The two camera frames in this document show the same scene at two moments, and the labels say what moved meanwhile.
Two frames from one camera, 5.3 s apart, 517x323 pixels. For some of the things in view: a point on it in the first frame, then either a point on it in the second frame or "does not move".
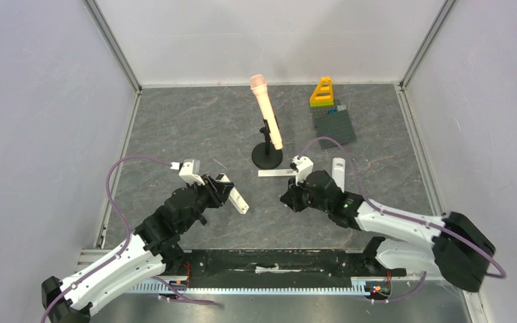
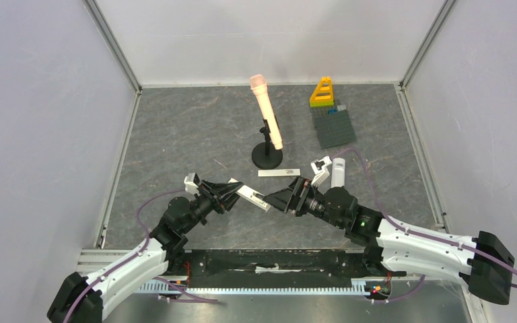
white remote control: [338, 171] does not move
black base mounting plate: [281, 268] does not move
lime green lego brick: [321, 104] does not move
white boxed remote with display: [235, 197] -> [252, 196]
